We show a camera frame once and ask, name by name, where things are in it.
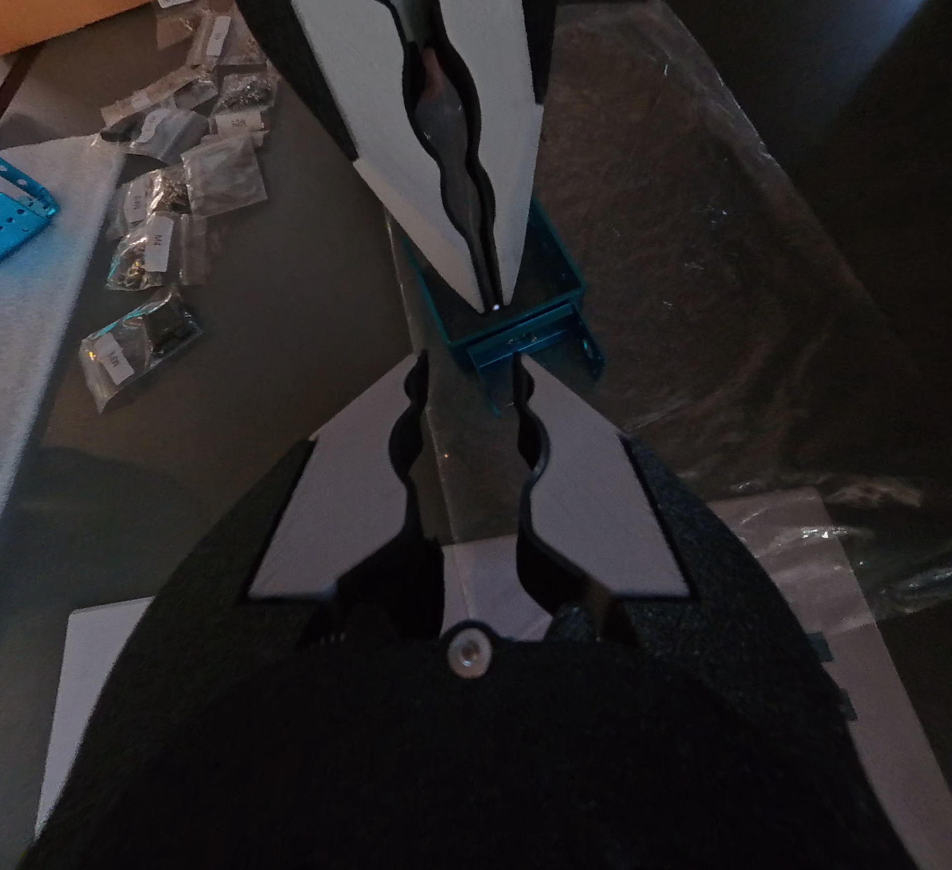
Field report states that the small blue flanged metal bracket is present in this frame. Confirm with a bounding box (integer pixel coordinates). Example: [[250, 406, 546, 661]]
[[469, 301, 605, 425]]

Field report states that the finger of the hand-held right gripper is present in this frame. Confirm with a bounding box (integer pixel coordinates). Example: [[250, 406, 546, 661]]
[[440, 0, 541, 307], [292, 0, 493, 314]]

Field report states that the white paper under plate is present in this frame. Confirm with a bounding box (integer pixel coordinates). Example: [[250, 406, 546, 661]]
[[0, 141, 126, 514]]

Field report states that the pile of small screw bags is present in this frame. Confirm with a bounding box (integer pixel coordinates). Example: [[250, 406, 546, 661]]
[[78, 0, 280, 413]]

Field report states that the clear plastic bag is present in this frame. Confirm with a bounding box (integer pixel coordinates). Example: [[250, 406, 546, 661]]
[[383, 0, 952, 618]]

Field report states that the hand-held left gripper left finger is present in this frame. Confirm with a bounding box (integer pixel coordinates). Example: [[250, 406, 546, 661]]
[[247, 351, 447, 640]]

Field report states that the blue perforated metal plate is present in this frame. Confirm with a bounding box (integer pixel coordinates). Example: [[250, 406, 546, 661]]
[[0, 156, 59, 262]]

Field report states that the white printed instruction sheet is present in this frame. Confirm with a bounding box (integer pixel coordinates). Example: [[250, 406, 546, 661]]
[[33, 489, 897, 841]]

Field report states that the large blue metal U bracket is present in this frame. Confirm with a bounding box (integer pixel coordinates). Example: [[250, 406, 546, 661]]
[[398, 196, 590, 369]]

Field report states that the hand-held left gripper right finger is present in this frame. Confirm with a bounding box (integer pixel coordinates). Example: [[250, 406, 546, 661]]
[[513, 351, 690, 621]]

